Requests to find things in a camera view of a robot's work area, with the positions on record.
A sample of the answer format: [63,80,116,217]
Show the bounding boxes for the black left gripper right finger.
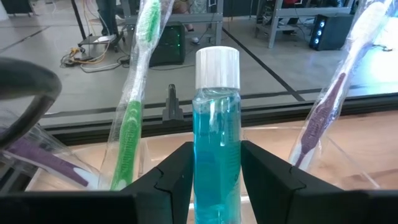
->
[241,140,368,224]

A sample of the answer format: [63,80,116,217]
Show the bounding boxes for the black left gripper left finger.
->
[123,141,195,224]

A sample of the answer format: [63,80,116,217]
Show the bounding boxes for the green toothbrush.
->
[98,0,175,191]

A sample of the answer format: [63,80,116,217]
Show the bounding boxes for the blue mouthwash bottle white cap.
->
[191,45,243,224]

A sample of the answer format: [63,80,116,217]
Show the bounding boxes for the purple toothbrush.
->
[287,0,394,172]
[0,124,103,191]

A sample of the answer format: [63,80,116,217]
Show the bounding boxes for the clear acrylic organizer box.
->
[24,124,382,224]

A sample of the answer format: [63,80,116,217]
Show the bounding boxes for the black computer tower green lights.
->
[149,21,187,68]

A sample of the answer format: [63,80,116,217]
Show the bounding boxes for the black computer tower blue lights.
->
[309,14,355,51]

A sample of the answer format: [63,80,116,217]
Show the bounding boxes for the person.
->
[95,0,119,35]
[172,0,196,32]

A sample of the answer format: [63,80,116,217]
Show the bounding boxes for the floor cable bundle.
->
[60,43,131,74]

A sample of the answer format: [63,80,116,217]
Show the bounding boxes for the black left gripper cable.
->
[0,55,63,149]

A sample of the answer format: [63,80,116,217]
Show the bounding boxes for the grey metal desk frame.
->
[254,0,355,49]
[121,0,224,46]

